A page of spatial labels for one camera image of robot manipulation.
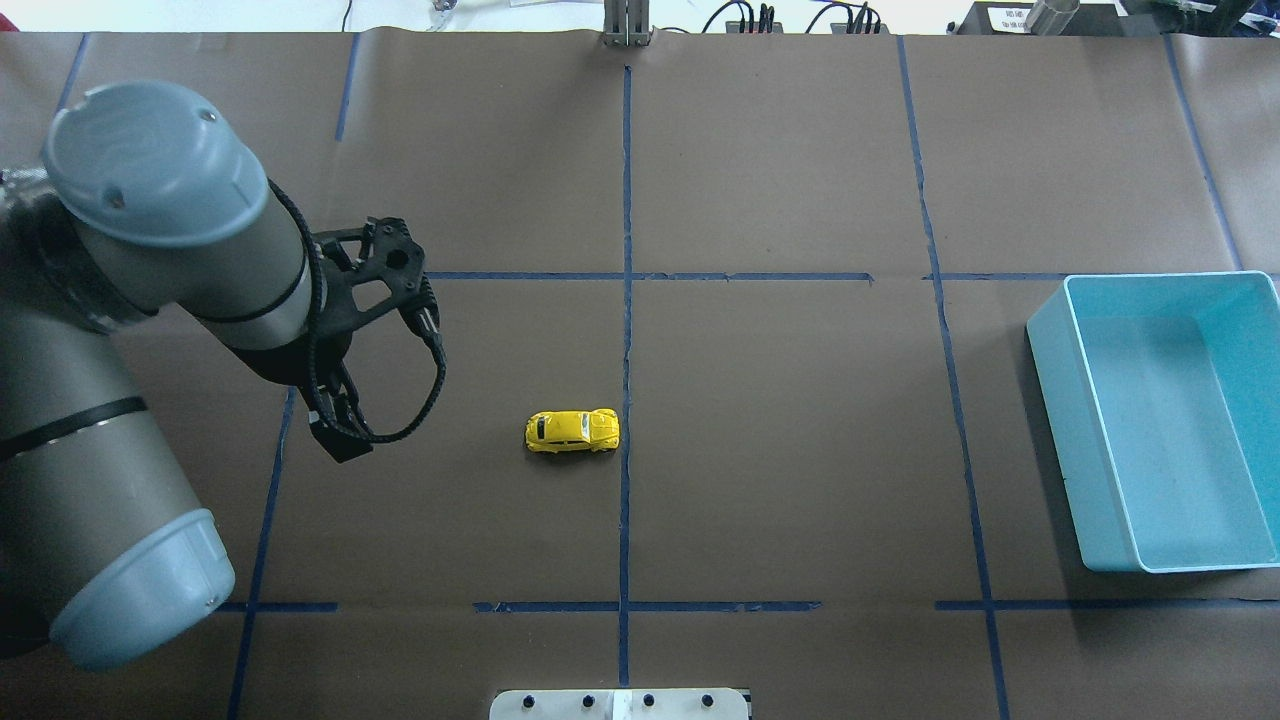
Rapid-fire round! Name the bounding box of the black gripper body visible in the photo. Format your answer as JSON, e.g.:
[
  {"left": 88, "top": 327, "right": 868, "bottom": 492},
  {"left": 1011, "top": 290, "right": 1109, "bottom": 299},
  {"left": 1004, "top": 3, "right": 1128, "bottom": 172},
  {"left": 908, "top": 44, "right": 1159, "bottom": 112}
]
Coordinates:
[{"left": 314, "top": 217, "right": 443, "bottom": 401}]

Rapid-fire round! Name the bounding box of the yellow beetle toy car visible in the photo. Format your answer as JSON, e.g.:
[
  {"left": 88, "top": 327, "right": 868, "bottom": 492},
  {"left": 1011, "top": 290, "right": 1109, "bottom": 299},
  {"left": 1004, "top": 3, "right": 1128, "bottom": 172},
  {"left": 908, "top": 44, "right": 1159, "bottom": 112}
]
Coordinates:
[{"left": 524, "top": 407, "right": 621, "bottom": 454}]

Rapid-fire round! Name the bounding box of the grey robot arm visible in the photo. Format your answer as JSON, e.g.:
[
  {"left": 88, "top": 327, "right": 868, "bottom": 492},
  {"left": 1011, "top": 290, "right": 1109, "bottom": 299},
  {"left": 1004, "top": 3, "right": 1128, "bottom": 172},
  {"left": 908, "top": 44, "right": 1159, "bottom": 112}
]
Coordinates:
[{"left": 1, "top": 79, "right": 447, "bottom": 671}]

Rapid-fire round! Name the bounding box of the brown paper table cover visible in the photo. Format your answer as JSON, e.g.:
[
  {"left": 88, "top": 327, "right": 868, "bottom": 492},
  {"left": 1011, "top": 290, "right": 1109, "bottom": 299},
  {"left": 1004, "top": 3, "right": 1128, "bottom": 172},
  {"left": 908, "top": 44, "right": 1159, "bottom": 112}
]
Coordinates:
[{"left": 3, "top": 29, "right": 1277, "bottom": 719}]

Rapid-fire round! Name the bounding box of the dark box with label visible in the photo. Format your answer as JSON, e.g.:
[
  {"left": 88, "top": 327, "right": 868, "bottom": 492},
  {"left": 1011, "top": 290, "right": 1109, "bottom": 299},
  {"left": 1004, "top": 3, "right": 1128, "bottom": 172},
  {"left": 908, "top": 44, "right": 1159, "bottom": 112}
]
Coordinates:
[{"left": 946, "top": 1, "right": 1124, "bottom": 37}]

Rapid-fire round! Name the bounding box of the light blue plastic bin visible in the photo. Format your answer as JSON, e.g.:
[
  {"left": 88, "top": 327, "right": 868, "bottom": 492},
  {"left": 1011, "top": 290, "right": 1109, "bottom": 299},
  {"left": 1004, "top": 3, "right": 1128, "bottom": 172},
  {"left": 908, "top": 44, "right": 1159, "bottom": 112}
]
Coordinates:
[{"left": 1027, "top": 272, "right": 1279, "bottom": 574}]

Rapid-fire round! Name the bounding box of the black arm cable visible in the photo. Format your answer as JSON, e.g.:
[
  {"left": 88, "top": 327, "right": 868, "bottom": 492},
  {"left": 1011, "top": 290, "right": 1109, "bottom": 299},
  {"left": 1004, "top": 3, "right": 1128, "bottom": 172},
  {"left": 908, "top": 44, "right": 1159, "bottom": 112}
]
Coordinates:
[{"left": 268, "top": 181, "right": 447, "bottom": 447}]

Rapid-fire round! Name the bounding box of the grey aluminium post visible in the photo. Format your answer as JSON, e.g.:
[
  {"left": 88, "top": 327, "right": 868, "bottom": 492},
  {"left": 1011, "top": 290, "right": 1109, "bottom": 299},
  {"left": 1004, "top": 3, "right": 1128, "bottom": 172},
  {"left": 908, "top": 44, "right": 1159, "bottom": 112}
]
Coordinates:
[{"left": 602, "top": 0, "right": 652, "bottom": 47}]

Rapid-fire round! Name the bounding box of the white metal bracket plate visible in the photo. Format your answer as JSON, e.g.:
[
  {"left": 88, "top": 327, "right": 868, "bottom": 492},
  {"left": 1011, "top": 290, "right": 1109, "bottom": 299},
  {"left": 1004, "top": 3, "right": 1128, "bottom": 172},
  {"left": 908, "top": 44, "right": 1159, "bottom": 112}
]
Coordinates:
[{"left": 488, "top": 687, "right": 753, "bottom": 719}]

